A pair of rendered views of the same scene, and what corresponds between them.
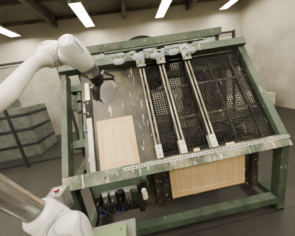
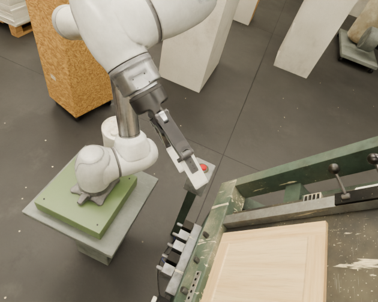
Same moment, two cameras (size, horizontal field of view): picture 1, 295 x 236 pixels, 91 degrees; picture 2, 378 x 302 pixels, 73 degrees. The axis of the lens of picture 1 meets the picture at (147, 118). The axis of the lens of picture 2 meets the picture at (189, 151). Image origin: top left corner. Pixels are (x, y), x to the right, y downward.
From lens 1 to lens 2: 1.13 m
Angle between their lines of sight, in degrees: 87
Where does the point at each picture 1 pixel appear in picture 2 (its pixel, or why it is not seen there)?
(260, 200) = not seen: outside the picture
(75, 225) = (80, 159)
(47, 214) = (117, 141)
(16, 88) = not seen: hidden behind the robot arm
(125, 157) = (219, 283)
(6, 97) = (69, 26)
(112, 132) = (282, 261)
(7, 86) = not seen: hidden behind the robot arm
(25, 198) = (119, 116)
